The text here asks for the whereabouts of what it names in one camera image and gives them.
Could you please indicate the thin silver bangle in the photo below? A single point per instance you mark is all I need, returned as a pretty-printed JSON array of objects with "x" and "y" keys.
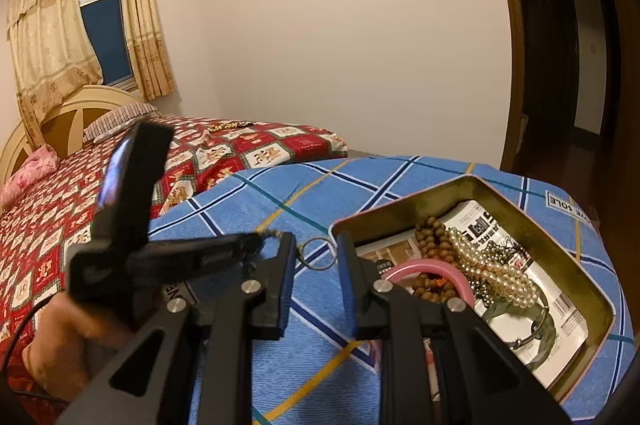
[{"x": 537, "y": 327}]

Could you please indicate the dark wooden door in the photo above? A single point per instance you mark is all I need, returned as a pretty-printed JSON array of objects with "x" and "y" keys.
[{"x": 545, "y": 55}]

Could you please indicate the cream wooden headboard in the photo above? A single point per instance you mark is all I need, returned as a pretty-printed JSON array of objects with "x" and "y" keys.
[{"x": 60, "y": 115}]

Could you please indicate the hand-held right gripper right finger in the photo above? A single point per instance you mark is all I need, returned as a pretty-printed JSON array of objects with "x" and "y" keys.
[{"x": 346, "y": 285}]

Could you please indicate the beige patterned curtain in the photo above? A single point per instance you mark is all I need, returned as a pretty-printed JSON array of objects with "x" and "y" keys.
[
  {"x": 145, "y": 20},
  {"x": 45, "y": 40}
]

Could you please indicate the pink pillow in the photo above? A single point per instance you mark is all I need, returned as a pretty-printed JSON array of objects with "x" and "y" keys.
[{"x": 30, "y": 170}]

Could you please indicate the window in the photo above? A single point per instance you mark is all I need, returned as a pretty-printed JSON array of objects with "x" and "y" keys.
[{"x": 102, "y": 15}]

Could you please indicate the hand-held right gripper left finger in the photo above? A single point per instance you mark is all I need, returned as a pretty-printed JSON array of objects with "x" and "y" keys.
[{"x": 288, "y": 290}]

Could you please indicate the brown wooden door frame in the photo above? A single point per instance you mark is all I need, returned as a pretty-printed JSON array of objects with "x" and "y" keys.
[{"x": 507, "y": 55}]

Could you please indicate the pink tin box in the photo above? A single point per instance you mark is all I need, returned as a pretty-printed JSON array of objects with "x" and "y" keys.
[{"x": 450, "y": 195}]

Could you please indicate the blue plaid blanket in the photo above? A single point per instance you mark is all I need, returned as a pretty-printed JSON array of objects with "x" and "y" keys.
[{"x": 340, "y": 375}]

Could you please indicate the printed paper leaflet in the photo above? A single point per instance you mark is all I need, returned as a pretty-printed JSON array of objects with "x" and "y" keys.
[{"x": 560, "y": 315}]

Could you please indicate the person's left hand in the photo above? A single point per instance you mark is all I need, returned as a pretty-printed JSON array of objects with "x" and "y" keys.
[{"x": 65, "y": 345}]

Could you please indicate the striped pillow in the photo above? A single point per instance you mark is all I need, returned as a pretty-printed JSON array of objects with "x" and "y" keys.
[{"x": 117, "y": 122}]

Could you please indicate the red bear-print blanket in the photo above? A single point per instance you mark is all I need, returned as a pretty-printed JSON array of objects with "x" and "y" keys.
[{"x": 60, "y": 225}]

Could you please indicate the pink bangle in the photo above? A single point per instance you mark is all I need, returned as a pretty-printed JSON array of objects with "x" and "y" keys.
[{"x": 425, "y": 266}]

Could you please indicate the green jade bangle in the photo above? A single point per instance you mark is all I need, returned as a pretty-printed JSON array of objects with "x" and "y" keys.
[{"x": 547, "y": 335}]

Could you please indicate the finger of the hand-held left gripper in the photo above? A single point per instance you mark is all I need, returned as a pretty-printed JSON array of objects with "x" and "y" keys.
[
  {"x": 210, "y": 244},
  {"x": 195, "y": 266}
]

